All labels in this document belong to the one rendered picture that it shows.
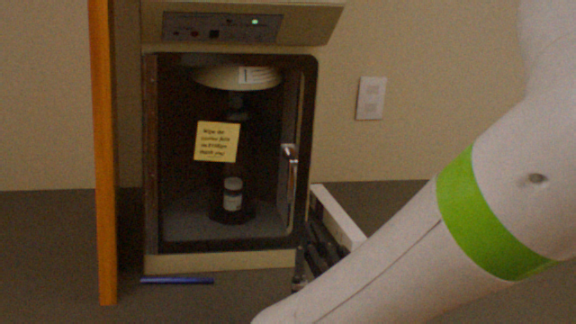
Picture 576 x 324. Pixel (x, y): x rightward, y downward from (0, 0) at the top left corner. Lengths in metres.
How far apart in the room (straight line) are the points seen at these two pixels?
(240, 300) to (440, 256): 0.81
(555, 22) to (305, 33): 0.67
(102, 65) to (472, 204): 0.74
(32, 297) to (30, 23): 0.62
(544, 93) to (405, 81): 1.32
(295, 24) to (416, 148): 0.82
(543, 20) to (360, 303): 0.29
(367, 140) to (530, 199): 1.36
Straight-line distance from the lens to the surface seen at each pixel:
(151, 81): 1.25
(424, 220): 0.58
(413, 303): 0.63
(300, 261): 1.07
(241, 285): 1.40
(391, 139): 1.89
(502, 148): 0.54
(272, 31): 1.20
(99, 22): 1.14
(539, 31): 0.61
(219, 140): 1.29
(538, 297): 1.52
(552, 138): 0.51
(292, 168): 1.28
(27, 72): 1.72
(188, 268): 1.43
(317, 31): 1.21
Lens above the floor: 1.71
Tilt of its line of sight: 23 degrees down
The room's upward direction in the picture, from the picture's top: 4 degrees clockwise
